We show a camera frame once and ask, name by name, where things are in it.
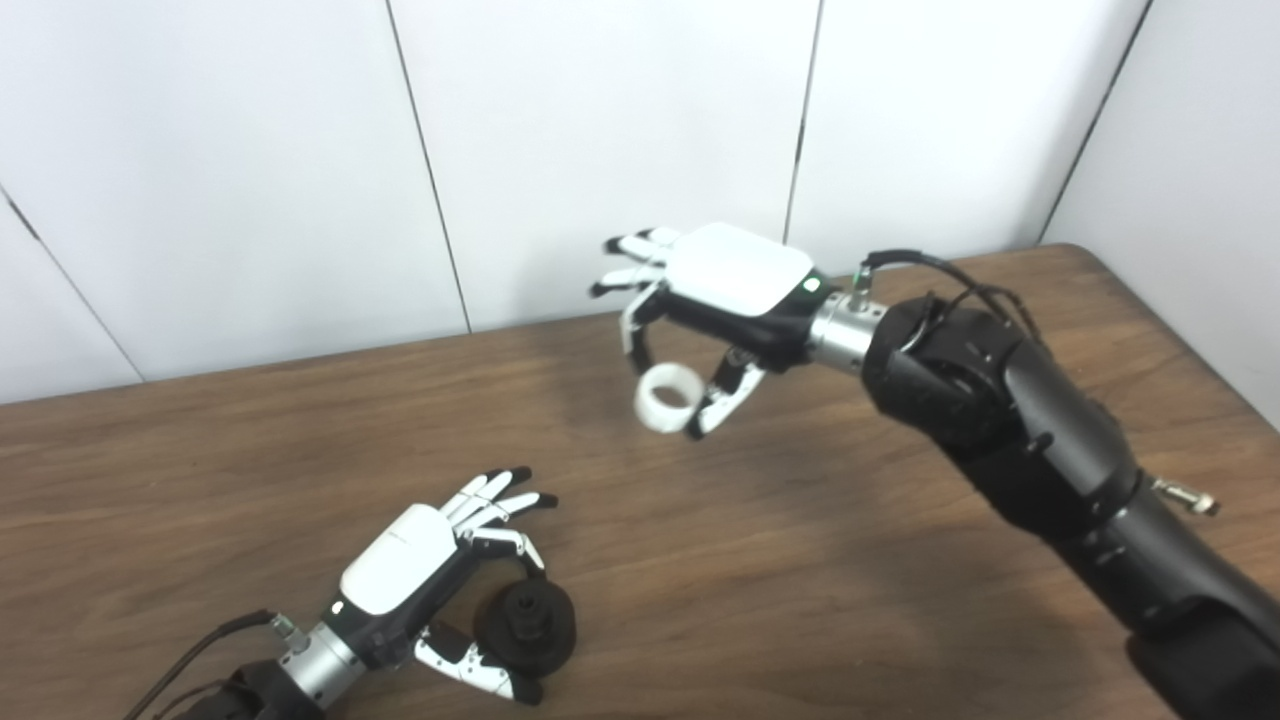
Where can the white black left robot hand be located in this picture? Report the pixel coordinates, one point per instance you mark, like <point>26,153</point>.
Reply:
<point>395,565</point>

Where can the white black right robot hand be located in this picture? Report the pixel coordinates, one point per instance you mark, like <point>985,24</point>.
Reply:
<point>735,270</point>

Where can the round black part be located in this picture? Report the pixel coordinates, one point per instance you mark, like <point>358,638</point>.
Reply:
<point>530,625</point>

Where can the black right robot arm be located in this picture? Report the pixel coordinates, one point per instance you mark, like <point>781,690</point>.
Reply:
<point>1050,450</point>

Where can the silver elbow connector plug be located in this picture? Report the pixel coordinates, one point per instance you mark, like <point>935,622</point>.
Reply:
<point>1185,495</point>

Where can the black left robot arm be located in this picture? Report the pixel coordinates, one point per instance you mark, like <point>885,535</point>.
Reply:
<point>300,670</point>

